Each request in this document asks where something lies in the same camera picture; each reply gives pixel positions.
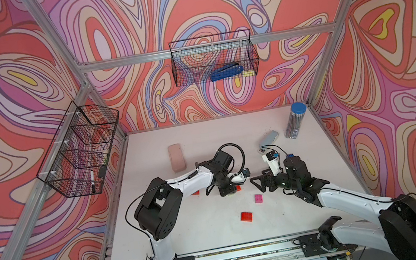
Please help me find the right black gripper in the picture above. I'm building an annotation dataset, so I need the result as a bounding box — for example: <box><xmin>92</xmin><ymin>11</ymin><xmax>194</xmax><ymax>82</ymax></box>
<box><xmin>249</xmin><ymin>163</ymin><xmax>300</xmax><ymax>198</ymax></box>

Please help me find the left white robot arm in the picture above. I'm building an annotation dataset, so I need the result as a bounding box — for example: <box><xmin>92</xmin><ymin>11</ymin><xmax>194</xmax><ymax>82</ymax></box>
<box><xmin>134</xmin><ymin>144</ymin><xmax>249</xmax><ymax>260</ymax></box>

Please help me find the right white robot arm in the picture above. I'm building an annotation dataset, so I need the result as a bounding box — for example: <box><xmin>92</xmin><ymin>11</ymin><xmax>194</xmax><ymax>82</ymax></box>
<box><xmin>250</xmin><ymin>155</ymin><xmax>416</xmax><ymax>260</ymax></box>

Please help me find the magenta lego brick right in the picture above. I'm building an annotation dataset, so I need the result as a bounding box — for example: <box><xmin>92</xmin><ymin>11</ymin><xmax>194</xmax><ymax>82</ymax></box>
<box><xmin>254</xmin><ymin>194</ymin><xmax>263</xmax><ymax>204</ymax></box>

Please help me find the red lego brick front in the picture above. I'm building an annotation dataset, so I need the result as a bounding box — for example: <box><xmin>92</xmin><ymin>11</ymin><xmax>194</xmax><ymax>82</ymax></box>
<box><xmin>240</xmin><ymin>211</ymin><xmax>253</xmax><ymax>222</ymax></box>

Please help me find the grey small case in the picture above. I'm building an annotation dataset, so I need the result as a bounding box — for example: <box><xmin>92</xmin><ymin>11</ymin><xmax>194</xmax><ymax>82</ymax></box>
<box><xmin>259</xmin><ymin>130</ymin><xmax>279</xmax><ymax>149</ymax></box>

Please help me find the pink plastic case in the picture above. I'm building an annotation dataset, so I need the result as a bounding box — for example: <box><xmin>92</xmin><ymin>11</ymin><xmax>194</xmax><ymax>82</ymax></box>
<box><xmin>167</xmin><ymin>143</ymin><xmax>187</xmax><ymax>173</ymax></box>

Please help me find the blue capped clear cylinder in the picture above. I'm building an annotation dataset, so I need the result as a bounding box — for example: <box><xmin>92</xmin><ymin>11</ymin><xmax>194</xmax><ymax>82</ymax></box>
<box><xmin>284</xmin><ymin>102</ymin><xmax>307</xmax><ymax>139</ymax></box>

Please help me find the blue object in basket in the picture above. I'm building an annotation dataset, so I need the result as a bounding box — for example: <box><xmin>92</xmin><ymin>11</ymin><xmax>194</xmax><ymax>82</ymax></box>
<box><xmin>210</xmin><ymin>63</ymin><xmax>244</xmax><ymax>82</ymax></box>

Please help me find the black marker in basket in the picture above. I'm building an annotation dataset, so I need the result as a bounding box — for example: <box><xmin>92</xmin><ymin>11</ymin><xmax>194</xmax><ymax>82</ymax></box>
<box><xmin>90</xmin><ymin>170</ymin><xmax>97</xmax><ymax>194</ymax></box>

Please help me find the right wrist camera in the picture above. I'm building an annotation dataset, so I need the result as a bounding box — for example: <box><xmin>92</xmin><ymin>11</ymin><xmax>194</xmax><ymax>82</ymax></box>
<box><xmin>262</xmin><ymin>150</ymin><xmax>282</xmax><ymax>177</ymax></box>

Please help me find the black wire basket back wall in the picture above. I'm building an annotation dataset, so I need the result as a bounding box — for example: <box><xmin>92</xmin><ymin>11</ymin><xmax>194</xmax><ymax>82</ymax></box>
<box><xmin>168</xmin><ymin>27</ymin><xmax>260</xmax><ymax>87</ymax></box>

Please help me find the black wire basket wall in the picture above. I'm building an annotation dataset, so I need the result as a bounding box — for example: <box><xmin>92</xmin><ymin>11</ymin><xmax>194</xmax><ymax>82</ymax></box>
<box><xmin>36</xmin><ymin>102</ymin><xmax>120</xmax><ymax>198</ymax></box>
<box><xmin>168</xmin><ymin>27</ymin><xmax>260</xmax><ymax>87</ymax></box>

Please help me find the black wire basket left wall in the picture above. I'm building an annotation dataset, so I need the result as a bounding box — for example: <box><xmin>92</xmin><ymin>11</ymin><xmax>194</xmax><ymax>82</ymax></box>
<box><xmin>36</xmin><ymin>102</ymin><xmax>120</xmax><ymax>198</ymax></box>

